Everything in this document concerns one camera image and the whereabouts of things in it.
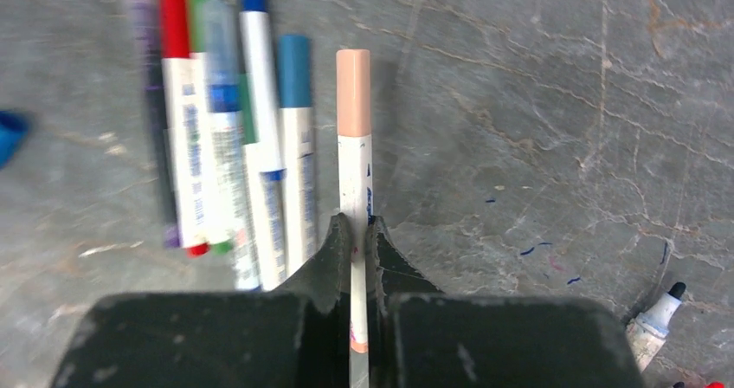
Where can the clear barrel blue marker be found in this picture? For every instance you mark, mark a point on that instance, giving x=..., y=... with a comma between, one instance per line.
x=230, y=223

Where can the dark blue cap marker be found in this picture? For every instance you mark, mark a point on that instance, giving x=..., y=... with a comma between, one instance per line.
x=267, y=158

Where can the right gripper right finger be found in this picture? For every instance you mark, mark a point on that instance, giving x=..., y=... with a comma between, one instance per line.
x=421, y=336

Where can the light blue cap marker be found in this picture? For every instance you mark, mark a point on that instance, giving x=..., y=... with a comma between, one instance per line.
x=294, y=71

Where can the green cap marker pen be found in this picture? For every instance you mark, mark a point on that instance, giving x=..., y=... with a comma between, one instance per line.
x=208, y=175

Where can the blue pen cap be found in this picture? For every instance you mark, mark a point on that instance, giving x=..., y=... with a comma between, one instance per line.
x=14, y=129

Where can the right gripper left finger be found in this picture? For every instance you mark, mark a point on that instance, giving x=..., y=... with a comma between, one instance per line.
x=293, y=336

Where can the red cap marker pen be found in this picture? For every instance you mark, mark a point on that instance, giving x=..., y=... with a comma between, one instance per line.
x=183, y=117

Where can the purple grey marker pen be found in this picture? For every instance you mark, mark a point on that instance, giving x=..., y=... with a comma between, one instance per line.
x=143, y=16

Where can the orange cap marker pen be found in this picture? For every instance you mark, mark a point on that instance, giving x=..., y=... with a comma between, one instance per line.
x=355, y=190

